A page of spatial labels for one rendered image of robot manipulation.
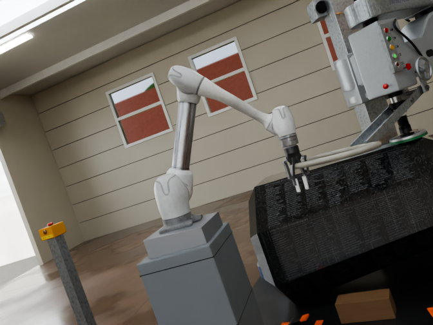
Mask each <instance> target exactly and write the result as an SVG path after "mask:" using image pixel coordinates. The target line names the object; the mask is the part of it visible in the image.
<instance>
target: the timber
mask: <svg viewBox="0 0 433 325"><path fill-rule="evenodd" d="M335 306H336V310H337V312H338V315H339V318H340V321H341V323H342V324H345V323H353V322H366V321H373V320H386V319H395V318H396V305H395V303H394V299H393V297H392V293H391V291H390V288H388V289H382V290H372V291H363V292H358V293H348V294H342V295H338V296H337V299H336V303H335Z"/></svg>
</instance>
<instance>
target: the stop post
mask: <svg viewBox="0 0 433 325"><path fill-rule="evenodd" d="M43 230H46V231H47V234H46V235H45V234H44V233H43ZM64 233H66V228H65V225H64V223H63V221H62V222H58V223H55V224H51V225H49V226H47V227H45V228H42V229H40V230H39V234H40V236H41V239H42V241H45V240H47V242H48V245H49V248H50V251H51V253H52V256H53V259H54V261H55V264H56V267H57V269H58V272H59V275H60V277H61V280H62V282H63V286H64V289H65V291H66V294H67V296H68V299H69V301H70V304H71V307H72V310H73V313H74V315H75V318H76V320H77V323H78V325H97V324H96V321H95V319H94V316H93V313H92V311H91V308H90V305H89V303H88V299H87V298H86V294H85V292H84V289H83V286H82V284H81V281H80V278H79V275H78V273H77V270H76V268H75V265H74V262H73V259H72V256H71V254H70V251H69V249H68V245H67V243H66V240H65V238H64V235H63V234H64Z"/></svg>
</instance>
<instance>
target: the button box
mask: <svg viewBox="0 0 433 325"><path fill-rule="evenodd" d="M385 27H387V28H388V29H389V32H388V33H387V34H386V33H385V31H384V28H385ZM376 29H377V31H378V35H379V37H380V41H381V44H382V47H383V50H384V52H385V56H386V59H387V62H388V65H389V68H390V72H391V73H392V74H393V73H396V72H399V71H402V70H403V68H402V65H401V61H400V59H399V55H398V52H397V50H396V46H395V44H394V40H393V38H392V34H391V31H390V28H389V24H388V23H385V24H382V25H378V26H377V27H376ZM387 36H390V37H391V42H388V41H387ZM391 44H392V45H393V46H394V50H391V49H390V45H391ZM393 53H395V54H396V55H397V58H396V59H394V58H393V56H392V54H393ZM396 61H397V62H398V63H399V68H398V67H396V65H395V63H396Z"/></svg>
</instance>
